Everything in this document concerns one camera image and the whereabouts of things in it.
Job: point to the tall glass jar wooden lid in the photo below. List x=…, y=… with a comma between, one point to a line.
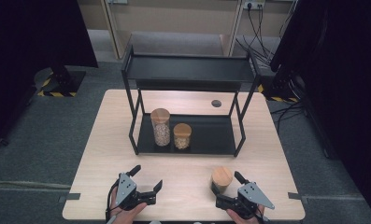
x=161, y=130

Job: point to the short glass jar wooden lid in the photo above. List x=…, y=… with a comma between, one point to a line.
x=222, y=178

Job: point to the black curtain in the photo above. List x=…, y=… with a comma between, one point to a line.
x=345, y=77
x=24, y=62

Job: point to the grey tape strip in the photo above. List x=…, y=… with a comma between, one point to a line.
x=294, y=196
x=71, y=196

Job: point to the beige wooden cabinet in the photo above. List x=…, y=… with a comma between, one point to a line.
x=174, y=18

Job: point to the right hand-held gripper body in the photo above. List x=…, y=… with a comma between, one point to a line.
x=251, y=194

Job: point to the medium glass jar wooden lid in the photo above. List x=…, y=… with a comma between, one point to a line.
x=182, y=137

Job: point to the person's right hand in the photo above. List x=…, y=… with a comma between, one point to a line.
x=242, y=219

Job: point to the person's left hand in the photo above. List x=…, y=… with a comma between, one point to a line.
x=127, y=214

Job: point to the black two-tier metal rack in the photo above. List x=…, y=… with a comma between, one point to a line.
x=189, y=70

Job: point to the black stand base striped tape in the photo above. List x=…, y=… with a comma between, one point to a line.
x=63, y=81
x=279, y=90

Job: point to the white power strip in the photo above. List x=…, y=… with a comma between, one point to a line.
x=253, y=4

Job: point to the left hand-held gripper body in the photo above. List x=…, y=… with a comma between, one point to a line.
x=126, y=189

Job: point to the round grey table grommet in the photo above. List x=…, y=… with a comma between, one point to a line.
x=216, y=103

